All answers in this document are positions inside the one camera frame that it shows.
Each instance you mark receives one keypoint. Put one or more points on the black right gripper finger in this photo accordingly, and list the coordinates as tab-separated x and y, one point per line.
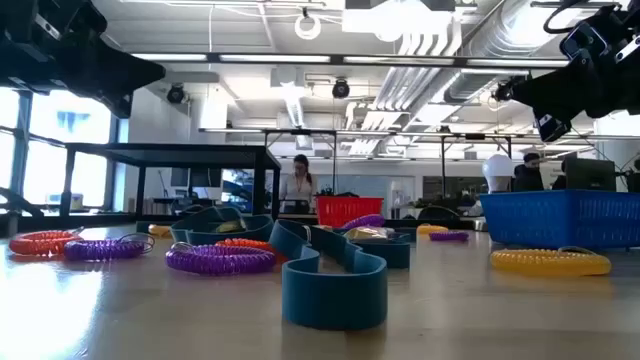
555	92

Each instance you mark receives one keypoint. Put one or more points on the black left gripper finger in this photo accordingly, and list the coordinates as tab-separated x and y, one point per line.
130	75

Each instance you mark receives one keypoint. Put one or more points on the yellow coil wristband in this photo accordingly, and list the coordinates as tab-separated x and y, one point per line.
431	229
160	230
550	262

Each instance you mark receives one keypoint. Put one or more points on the orange coil wristband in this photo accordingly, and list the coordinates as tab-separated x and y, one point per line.
245	243
40	242

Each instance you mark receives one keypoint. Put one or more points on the purple coil wristband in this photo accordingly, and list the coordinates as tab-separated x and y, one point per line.
448	236
220	260
365	221
100	250

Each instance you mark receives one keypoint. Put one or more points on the clear plastic packet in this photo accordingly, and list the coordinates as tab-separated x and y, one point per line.
370	233

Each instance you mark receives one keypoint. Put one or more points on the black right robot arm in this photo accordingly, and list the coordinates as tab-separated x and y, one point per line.
625	20

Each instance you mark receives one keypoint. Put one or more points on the black ceiling spotlight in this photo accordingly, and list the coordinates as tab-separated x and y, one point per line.
341	89
505	92
175	94

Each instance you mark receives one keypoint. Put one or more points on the person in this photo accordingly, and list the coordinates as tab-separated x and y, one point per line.
298	187
529	177

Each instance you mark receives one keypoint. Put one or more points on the black computer monitor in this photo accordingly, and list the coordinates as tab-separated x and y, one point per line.
590	175

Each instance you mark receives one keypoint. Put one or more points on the white bulb table lamp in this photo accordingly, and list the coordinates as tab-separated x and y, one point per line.
498	172

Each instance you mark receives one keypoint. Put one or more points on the blue plastic basket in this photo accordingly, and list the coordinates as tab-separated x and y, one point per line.
560	220

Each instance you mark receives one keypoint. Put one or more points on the overhead light bar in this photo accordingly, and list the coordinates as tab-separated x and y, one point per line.
275	58

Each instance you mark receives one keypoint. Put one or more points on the black chair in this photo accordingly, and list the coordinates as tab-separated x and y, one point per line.
437	212

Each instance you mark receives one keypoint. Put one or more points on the red plastic basket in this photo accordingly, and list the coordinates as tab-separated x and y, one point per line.
350	210

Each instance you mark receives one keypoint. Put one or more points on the silver air duct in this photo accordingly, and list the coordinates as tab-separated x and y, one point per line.
500	35

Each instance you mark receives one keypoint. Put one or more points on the black frame table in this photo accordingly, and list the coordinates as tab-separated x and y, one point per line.
200	156

